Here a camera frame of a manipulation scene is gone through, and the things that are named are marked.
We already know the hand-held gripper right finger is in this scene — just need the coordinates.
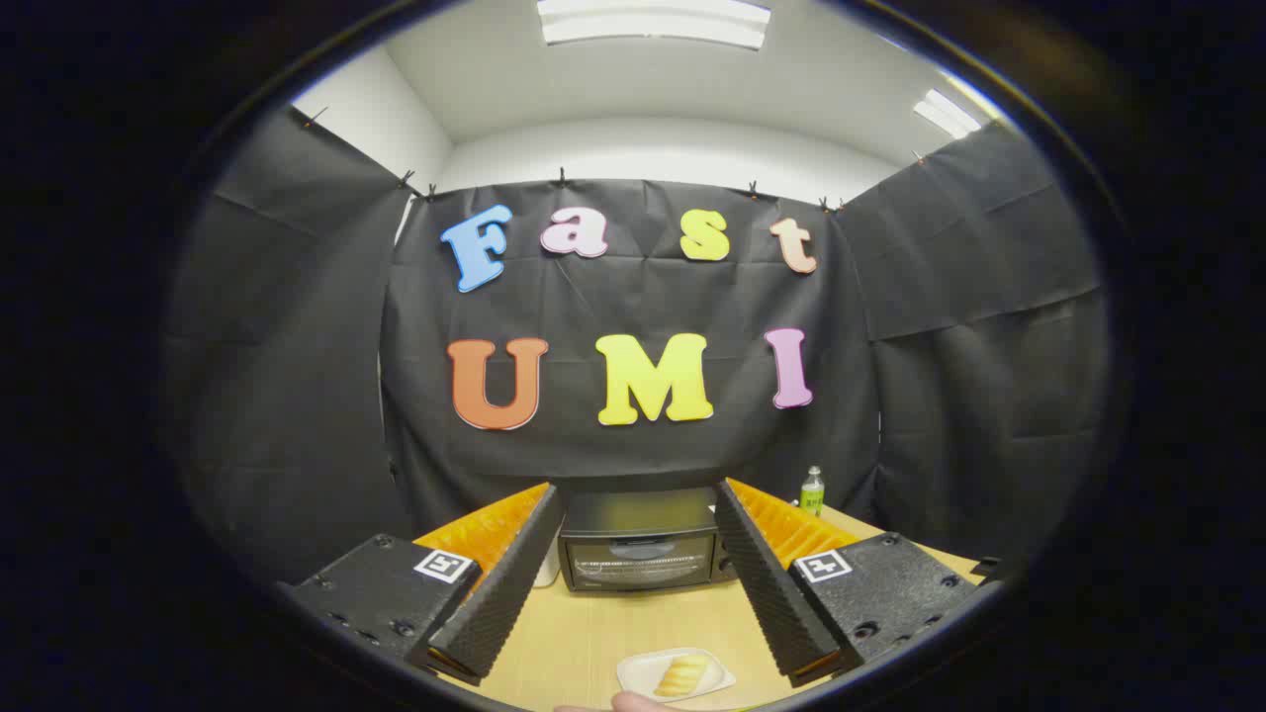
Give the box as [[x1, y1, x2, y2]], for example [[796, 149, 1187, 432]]
[[712, 478, 1000, 688]]

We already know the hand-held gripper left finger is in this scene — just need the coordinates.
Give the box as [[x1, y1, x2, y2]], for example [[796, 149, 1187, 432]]
[[282, 483, 567, 685]]

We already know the black toaster oven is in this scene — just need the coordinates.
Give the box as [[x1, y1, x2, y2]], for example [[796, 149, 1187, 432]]
[[557, 487, 738, 594]]

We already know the white plate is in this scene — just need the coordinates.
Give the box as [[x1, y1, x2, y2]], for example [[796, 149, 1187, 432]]
[[616, 648, 737, 703]]

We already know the black backdrop cloth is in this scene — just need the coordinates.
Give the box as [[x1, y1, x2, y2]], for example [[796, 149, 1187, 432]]
[[163, 104, 1109, 584]]

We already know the long ceiling light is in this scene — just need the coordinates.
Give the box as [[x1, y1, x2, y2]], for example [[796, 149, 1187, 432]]
[[912, 89, 982, 139], [536, 0, 772, 50]]

